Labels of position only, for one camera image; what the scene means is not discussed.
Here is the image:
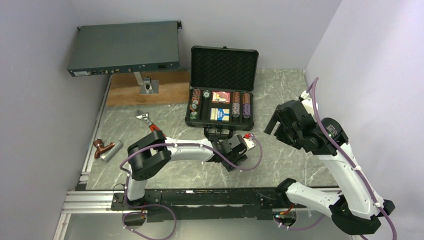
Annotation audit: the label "purple poker chip stack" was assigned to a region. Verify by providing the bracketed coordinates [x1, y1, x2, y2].
[242, 103, 251, 119]

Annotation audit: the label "blue Texas Hold'em card deck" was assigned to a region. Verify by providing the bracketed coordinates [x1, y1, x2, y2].
[209, 108, 230, 122]

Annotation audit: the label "black poker set case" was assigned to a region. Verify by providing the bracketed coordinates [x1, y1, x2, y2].
[185, 46, 259, 140]

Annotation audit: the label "dark poker chip stack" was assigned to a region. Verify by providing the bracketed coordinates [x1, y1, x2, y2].
[231, 102, 241, 118]

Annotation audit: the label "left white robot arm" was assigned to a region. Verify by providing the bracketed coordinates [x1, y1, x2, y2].
[123, 131, 256, 210]

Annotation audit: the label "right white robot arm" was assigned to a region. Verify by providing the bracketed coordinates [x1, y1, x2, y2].
[264, 98, 396, 236]

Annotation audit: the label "brown chip stack right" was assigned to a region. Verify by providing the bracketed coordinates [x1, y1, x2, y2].
[242, 92, 251, 105]

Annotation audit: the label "brown chip stack in case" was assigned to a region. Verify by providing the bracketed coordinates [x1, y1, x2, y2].
[232, 91, 241, 103]

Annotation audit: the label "green chips in case bottom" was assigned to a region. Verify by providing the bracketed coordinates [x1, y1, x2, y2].
[189, 111, 199, 120]

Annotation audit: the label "red card deck in case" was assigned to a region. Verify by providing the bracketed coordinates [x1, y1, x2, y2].
[211, 91, 231, 104]

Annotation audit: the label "green chip in case top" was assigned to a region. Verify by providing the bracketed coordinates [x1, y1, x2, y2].
[202, 90, 211, 99]

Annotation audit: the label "red chip stack left column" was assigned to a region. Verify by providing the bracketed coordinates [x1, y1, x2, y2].
[189, 88, 201, 111]

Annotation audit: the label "wooden board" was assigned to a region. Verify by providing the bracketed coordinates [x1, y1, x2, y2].
[105, 70, 190, 107]

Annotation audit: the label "copper pipe fitting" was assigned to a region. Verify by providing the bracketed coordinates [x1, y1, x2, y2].
[92, 138, 115, 159]

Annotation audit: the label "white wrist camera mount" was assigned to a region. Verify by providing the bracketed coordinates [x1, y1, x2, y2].
[243, 133, 256, 151]

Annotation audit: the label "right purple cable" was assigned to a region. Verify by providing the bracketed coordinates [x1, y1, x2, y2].
[274, 77, 398, 240]

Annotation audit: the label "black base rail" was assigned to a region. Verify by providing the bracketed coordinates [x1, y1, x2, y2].
[110, 187, 302, 223]

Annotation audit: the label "red-handled adjustable wrench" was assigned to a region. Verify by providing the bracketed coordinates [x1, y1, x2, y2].
[135, 109, 160, 132]

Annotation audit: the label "grey metal stand bracket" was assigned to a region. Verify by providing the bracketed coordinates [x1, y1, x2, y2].
[134, 71, 159, 95]

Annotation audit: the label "grey rack-mount network switch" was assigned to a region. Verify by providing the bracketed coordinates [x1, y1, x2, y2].
[66, 20, 182, 77]

